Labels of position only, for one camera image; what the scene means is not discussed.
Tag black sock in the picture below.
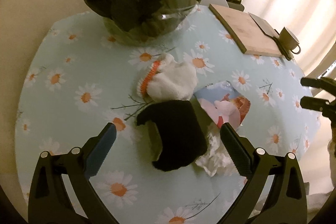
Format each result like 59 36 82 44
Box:
135 99 208 172

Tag white tissue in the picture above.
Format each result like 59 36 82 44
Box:
196 132 248 178

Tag white sock with orange trim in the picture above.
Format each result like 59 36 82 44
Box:
136 53 197 102

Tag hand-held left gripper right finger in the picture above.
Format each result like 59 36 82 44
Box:
220 122 308 224

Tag colourful snack wrapper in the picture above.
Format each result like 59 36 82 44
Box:
194 80 251 128

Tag daisy print tablecloth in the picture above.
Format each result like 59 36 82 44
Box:
14 4 322 224

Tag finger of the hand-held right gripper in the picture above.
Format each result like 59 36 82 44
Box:
300 97 336 119
301 76 336 94

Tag cleaver with black handle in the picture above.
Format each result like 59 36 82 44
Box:
248 12 294 61

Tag beige mug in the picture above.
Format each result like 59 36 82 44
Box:
279 27 302 54

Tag wooden cutting board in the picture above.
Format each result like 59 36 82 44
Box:
209 4 286 58

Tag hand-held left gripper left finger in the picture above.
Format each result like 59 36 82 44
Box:
28 122 117 224

